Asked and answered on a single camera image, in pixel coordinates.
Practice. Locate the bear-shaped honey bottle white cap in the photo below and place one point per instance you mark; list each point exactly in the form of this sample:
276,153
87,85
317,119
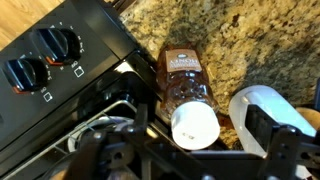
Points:
186,86

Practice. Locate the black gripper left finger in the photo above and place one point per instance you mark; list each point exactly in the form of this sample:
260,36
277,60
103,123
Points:
110,150

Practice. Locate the white ceramic mug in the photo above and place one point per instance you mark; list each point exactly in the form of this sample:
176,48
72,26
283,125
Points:
276,103

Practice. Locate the black kitchen stove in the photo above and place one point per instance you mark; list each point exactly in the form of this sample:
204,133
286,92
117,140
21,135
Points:
93,33

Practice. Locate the black stove knob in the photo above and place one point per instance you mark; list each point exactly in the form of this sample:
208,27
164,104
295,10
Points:
25,75
56,45

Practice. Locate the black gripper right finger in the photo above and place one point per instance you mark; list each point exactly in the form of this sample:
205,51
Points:
280,146

